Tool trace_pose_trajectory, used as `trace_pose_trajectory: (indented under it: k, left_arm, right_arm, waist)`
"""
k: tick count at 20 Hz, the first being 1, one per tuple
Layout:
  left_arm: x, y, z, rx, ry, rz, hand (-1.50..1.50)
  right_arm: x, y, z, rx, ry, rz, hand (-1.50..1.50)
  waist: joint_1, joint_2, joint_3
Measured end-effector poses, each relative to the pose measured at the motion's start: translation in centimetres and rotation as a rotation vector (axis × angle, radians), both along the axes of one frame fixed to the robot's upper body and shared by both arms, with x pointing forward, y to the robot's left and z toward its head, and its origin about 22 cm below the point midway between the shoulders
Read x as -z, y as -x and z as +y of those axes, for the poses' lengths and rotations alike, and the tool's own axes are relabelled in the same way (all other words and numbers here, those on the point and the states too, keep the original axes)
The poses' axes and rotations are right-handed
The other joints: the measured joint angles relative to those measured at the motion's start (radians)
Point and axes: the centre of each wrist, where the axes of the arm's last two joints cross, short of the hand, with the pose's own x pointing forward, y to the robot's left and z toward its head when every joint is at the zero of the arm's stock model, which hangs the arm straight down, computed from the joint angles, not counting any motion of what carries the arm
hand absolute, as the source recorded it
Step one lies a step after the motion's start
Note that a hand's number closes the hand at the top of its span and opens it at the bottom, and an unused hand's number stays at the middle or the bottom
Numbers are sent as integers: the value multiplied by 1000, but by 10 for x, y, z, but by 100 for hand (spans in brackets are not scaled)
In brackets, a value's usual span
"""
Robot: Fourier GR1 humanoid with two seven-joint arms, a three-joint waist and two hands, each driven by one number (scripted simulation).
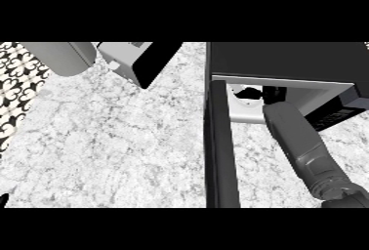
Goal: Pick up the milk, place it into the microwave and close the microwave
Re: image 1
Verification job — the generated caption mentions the black microwave door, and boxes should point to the black microwave door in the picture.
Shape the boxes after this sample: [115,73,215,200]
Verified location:
[204,79,242,209]

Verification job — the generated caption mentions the black microwave oven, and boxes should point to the black microwave oven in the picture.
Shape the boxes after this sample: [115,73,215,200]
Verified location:
[207,42,369,133]

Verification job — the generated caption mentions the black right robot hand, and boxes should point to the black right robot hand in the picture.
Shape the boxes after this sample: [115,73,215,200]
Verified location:
[233,85,289,105]

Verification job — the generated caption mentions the grey rounded appliance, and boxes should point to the grey rounded appliance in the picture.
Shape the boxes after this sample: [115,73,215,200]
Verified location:
[19,42,97,78]

